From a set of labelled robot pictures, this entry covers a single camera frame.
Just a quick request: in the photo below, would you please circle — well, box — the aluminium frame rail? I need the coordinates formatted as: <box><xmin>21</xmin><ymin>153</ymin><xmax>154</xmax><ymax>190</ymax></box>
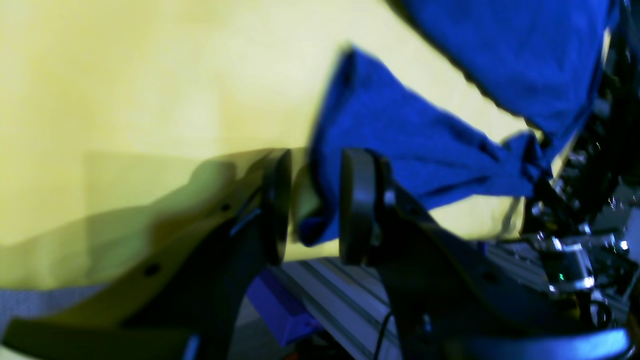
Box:
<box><xmin>270</xmin><ymin>235</ymin><xmax>556</xmax><ymax>360</ymax></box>

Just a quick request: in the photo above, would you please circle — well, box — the blue T-shirt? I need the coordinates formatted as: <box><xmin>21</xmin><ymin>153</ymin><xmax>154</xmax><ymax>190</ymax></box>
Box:
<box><xmin>298</xmin><ymin>0</ymin><xmax>619</xmax><ymax>246</ymax></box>

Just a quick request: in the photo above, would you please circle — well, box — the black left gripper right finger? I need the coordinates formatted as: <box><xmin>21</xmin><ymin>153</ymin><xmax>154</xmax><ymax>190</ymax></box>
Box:
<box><xmin>339</xmin><ymin>148</ymin><xmax>633</xmax><ymax>360</ymax></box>

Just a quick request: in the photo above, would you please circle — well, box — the yellow table cloth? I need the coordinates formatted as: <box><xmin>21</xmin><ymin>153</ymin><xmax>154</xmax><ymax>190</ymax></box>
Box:
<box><xmin>0</xmin><ymin>0</ymin><xmax>528</xmax><ymax>290</ymax></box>

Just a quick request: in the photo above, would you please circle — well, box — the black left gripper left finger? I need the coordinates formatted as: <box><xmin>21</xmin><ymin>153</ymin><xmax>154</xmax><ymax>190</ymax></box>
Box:
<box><xmin>1</xmin><ymin>148</ymin><xmax>293</xmax><ymax>360</ymax></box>

